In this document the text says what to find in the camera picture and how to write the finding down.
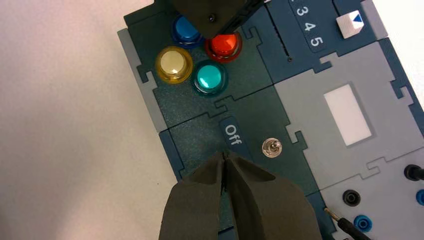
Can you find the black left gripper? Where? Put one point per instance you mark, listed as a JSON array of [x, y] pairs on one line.
[[212, 16]]

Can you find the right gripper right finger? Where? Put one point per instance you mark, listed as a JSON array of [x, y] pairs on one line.
[[268, 212]]

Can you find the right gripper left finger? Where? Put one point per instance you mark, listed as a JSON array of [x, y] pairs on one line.
[[192, 208]]

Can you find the blue grey control box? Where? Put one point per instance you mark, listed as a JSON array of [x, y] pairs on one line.
[[258, 109]]

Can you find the red push button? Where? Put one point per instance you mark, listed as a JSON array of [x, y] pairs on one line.
[[224, 46]]

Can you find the blue push button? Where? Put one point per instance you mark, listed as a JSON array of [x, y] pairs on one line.
[[184, 33]]

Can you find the yellow push button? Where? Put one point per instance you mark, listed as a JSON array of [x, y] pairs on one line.
[[174, 64]]

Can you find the teal push button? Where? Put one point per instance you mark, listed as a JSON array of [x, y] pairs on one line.
[[209, 78]]

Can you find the white display window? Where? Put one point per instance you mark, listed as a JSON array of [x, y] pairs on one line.
[[348, 114]]

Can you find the white slider knob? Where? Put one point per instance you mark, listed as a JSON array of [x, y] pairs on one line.
[[349, 24]]

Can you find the metal toggle switch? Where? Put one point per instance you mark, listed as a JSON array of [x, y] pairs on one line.
[[272, 147]]

